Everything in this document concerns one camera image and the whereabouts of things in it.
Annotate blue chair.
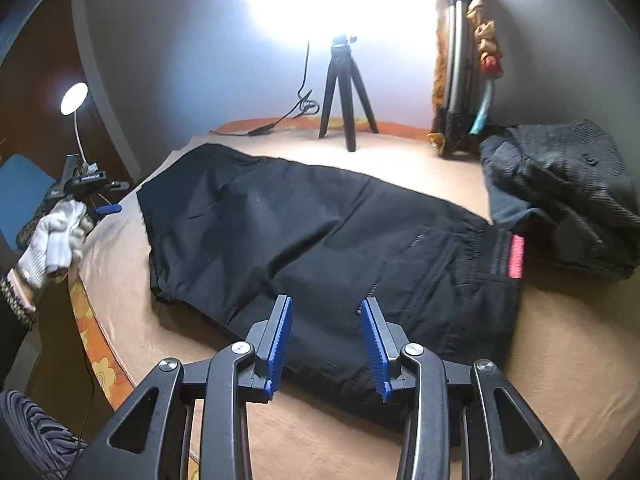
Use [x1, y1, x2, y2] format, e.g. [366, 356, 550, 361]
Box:
[0, 154, 60, 251]

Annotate dark grey folded garment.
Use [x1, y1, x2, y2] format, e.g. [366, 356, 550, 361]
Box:
[479, 120, 640, 282]

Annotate person's left hand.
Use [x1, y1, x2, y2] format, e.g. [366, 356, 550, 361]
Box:
[15, 198, 96, 290]

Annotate black power cable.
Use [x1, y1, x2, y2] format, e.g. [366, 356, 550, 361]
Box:
[209, 40, 321, 137]

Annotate black tripod light stand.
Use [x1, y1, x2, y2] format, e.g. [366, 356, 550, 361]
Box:
[318, 34, 379, 153]

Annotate white gooseneck desk lamp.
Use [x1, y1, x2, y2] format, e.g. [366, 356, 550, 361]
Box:
[60, 82, 99, 171]

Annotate orange floral mattress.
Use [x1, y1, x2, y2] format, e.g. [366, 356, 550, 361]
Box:
[69, 117, 436, 480]

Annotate folded tripod with orange cloth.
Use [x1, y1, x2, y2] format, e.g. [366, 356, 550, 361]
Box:
[426, 0, 505, 160]

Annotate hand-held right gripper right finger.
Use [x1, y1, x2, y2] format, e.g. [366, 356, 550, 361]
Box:
[360, 297, 581, 480]

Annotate black pants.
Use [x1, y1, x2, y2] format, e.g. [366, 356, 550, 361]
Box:
[136, 143, 525, 448]

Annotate folded silver tripod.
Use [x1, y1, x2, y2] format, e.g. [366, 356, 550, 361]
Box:
[440, 0, 476, 156]

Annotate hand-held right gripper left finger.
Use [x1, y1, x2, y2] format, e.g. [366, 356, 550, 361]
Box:
[68, 294, 293, 480]

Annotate striped dark slipper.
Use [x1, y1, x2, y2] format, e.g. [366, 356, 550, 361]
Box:
[0, 389, 86, 479]

